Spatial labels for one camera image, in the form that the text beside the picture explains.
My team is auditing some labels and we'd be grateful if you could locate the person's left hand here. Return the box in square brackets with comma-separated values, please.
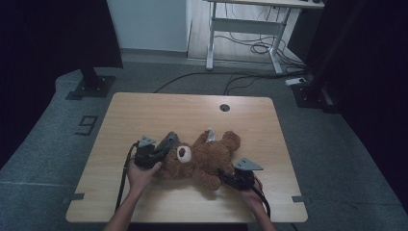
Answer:
[126, 159, 164, 197]

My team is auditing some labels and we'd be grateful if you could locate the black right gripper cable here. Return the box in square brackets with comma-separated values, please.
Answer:
[251, 174, 272, 219]

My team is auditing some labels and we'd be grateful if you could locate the tangle of black cables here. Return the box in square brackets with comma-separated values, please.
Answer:
[214, 32, 306, 70]

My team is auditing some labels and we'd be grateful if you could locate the black stand base plate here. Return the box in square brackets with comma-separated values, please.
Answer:
[65, 65, 116, 101]
[291, 76, 341, 115]

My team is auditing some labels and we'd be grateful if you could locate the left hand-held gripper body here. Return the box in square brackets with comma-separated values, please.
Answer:
[133, 135, 162, 170]

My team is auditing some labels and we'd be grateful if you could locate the grey tape strip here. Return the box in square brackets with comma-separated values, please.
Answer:
[291, 194, 313, 205]
[62, 192, 87, 205]

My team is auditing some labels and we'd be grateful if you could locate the white desk frame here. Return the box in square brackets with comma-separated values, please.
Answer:
[202, 0, 325, 76]

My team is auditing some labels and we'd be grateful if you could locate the long black floor cable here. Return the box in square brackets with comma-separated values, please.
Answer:
[152, 70, 306, 95]

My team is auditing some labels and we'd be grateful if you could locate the person's right hand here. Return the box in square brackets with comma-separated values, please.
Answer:
[240, 178, 265, 210]

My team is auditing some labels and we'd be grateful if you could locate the white power strip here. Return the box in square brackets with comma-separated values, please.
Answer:
[284, 77, 308, 88]

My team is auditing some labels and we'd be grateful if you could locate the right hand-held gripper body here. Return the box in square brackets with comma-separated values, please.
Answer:
[223, 156, 265, 192]

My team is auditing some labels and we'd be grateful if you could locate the black curtain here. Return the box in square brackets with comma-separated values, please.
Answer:
[303, 0, 408, 211]
[0, 0, 124, 170]

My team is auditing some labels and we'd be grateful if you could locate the brown teddy bear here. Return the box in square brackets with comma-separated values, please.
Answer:
[158, 128, 242, 192]

